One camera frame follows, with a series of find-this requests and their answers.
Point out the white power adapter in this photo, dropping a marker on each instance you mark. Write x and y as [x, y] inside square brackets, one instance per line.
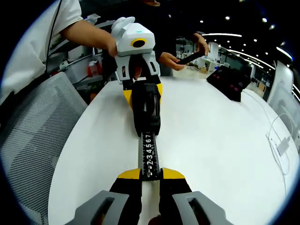
[282, 144]

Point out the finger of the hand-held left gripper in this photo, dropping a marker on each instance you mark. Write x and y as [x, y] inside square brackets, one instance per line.
[123, 70]
[153, 68]

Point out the person's left forearm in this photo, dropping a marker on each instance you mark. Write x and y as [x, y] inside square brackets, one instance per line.
[86, 31]

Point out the person's body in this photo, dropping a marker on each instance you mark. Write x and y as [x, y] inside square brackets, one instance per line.
[25, 47]

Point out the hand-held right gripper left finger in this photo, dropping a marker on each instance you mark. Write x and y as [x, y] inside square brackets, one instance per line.
[122, 201]

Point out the black box device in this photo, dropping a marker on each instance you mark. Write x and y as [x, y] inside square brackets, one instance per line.
[228, 80]

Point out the white partition panel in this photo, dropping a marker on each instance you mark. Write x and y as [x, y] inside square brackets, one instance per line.
[282, 93]

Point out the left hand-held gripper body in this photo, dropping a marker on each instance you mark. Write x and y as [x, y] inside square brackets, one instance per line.
[131, 32]

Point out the black tape measure with blade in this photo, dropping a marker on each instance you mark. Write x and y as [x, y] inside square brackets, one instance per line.
[146, 105]

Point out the grey mesh office chair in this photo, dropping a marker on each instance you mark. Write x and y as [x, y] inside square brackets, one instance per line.
[39, 140]

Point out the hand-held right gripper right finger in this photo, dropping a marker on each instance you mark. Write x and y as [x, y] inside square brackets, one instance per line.
[178, 201]

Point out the black phone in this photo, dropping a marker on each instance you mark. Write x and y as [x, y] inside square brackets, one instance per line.
[191, 58]

